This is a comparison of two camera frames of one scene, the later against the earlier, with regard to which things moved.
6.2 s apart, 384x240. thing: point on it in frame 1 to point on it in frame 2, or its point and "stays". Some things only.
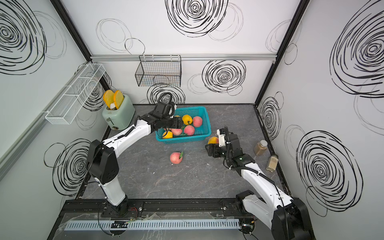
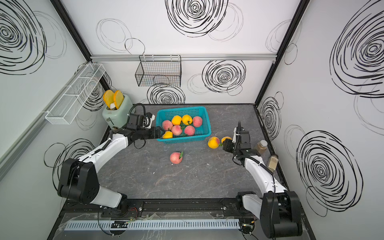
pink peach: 174,158 stays
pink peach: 176,131 stays
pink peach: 189,130 stays
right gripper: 215,154 to 227,144
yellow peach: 169,135 stays
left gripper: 177,123 to 157,131
